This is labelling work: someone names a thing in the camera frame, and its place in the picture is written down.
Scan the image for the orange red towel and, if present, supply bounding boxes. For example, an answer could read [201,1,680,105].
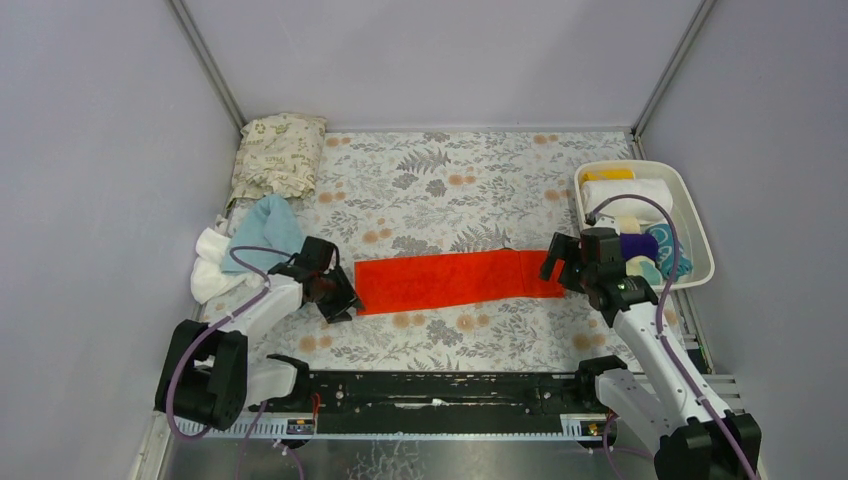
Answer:
[354,249,565,315]

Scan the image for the teal bunny pattern towel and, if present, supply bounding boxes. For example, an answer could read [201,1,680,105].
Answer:
[646,223,693,280]

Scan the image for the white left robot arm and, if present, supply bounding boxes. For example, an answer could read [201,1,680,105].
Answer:
[155,236,365,440]

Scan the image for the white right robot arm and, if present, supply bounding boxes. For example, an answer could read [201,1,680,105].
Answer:
[539,227,762,479]

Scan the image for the pale green rolled towel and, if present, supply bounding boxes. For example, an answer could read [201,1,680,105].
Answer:
[626,256,664,286]

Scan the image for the purple rolled towel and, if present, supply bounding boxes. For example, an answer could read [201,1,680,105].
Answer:
[619,233,659,261]

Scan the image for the cream rolled towel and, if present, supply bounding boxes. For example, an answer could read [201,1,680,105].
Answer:
[593,215,642,235]

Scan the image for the white rolled towel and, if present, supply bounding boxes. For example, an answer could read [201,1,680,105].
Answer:
[580,178,675,223]

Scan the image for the light blue towel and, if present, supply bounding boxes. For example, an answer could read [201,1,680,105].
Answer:
[220,194,305,275]

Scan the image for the yellow rolled towel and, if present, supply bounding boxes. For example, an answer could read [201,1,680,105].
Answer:
[580,169,636,184]

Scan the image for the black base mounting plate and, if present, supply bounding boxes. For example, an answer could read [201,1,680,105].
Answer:
[267,370,610,420]

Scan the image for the floral pattern table mat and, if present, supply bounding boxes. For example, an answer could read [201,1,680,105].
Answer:
[248,132,639,372]

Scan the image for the white plastic tray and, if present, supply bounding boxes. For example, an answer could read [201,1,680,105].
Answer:
[574,159,715,291]

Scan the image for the white crumpled towel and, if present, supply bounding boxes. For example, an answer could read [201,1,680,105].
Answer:
[190,228,261,304]

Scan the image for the cream leaf print towel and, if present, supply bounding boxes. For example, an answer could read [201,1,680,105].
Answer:
[228,113,327,203]

